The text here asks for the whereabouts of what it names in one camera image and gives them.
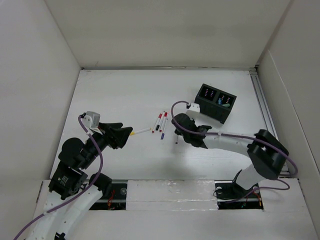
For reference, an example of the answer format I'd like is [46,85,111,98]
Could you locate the black desk organizer box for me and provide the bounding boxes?
[194,83,237,124]

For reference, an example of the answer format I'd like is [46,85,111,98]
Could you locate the black capped white marker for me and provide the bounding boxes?
[157,111,166,131]

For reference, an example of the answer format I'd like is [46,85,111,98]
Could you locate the blue capped white marker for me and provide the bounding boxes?
[160,118,168,141]

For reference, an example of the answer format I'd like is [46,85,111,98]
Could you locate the red capped marker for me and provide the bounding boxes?
[151,113,163,133]
[158,112,168,132]

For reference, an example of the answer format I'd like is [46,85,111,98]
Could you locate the purple capped acrylic marker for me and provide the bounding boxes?
[175,135,179,145]

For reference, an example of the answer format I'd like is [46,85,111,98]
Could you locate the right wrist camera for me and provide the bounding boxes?
[185,103,200,121]

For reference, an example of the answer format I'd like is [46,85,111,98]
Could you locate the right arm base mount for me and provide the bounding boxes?
[213,170,263,210]

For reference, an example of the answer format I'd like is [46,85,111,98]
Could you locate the red capped marker left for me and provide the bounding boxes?
[151,113,163,133]

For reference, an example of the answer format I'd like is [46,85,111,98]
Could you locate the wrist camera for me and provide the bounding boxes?
[82,111,101,129]
[185,103,200,121]

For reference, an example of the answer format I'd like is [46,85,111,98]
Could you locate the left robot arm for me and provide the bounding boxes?
[23,122,133,240]

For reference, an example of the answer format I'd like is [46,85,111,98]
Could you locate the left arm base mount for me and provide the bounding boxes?
[90,173,128,211]

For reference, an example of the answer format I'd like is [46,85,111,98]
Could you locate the aluminium rail right side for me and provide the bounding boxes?
[249,67,291,178]

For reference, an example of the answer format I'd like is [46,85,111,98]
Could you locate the yellow capped white marker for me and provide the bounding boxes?
[130,127,152,136]

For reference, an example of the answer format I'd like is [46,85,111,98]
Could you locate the red capped marker right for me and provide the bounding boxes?
[158,112,168,132]

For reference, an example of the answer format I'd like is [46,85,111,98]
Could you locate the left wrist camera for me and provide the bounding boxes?
[82,111,101,129]

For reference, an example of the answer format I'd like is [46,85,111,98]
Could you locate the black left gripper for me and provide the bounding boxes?
[80,120,133,168]

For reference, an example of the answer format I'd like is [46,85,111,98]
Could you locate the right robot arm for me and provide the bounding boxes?
[171,113,289,197]

